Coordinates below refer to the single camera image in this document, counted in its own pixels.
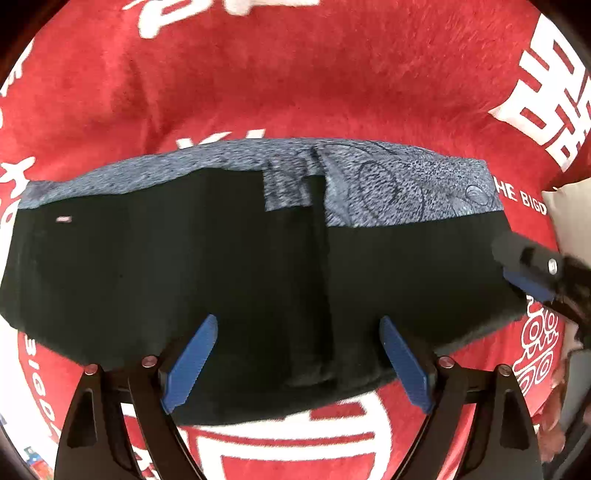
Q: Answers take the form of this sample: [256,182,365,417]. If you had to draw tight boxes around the cream folded cloth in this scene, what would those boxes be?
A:
[542,178,591,267]

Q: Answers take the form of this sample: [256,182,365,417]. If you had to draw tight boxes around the black pants with patterned waistband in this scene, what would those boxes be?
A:
[1,139,526,425]

